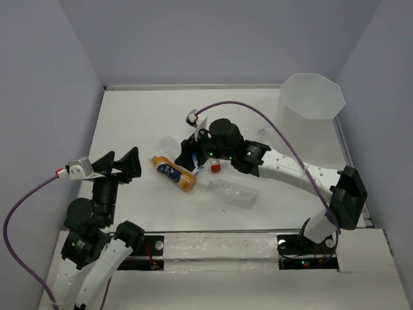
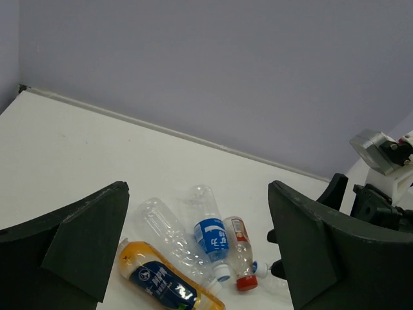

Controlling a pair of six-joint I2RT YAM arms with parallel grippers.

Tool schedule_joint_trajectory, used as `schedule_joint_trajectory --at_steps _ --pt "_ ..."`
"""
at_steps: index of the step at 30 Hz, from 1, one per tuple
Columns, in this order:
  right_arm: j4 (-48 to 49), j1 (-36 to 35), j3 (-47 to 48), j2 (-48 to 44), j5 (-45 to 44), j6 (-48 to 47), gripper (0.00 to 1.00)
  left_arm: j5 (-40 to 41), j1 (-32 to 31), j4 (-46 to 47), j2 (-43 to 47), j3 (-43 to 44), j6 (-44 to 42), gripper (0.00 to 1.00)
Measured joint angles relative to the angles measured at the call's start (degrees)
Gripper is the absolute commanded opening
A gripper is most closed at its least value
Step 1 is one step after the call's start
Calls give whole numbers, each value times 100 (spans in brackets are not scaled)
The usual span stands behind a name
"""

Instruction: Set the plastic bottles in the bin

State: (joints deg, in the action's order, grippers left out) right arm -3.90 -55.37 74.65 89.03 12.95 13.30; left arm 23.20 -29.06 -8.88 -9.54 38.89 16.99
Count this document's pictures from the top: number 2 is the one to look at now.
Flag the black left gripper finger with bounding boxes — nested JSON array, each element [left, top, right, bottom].
[[1, 181, 130, 309]]

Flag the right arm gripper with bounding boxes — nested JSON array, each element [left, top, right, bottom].
[[268, 173, 412, 309]]

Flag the orange juice bottle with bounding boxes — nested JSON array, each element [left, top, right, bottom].
[[117, 238, 225, 310]]

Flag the red cap small bottle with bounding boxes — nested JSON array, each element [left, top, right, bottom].
[[223, 216, 257, 292]]

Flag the clear crushed plastic bottle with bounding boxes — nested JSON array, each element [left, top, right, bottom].
[[132, 198, 222, 296]]

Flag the blue label water bottle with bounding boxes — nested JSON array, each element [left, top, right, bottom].
[[184, 185, 230, 282]]

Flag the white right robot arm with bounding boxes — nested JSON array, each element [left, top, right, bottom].
[[267, 130, 412, 309]]

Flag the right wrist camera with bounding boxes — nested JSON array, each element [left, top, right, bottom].
[[350, 129, 398, 175]]

